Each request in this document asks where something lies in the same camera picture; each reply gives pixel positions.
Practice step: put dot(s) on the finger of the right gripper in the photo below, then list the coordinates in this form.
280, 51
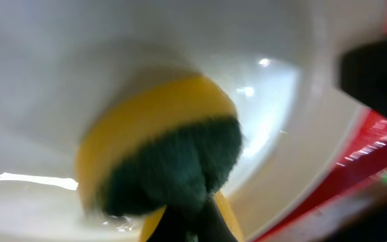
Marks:
363, 74

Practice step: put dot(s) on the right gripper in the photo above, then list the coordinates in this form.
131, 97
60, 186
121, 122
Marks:
359, 213

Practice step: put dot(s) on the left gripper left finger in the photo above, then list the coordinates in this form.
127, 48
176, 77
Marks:
166, 225

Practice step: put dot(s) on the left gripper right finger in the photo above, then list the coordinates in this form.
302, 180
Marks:
210, 225

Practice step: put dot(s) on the green and yellow sponge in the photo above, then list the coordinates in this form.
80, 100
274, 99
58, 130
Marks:
173, 145

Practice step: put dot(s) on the cream white plate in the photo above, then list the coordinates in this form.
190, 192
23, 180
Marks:
62, 63

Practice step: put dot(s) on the red plastic tray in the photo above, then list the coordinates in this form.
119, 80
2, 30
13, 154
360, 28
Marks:
364, 155

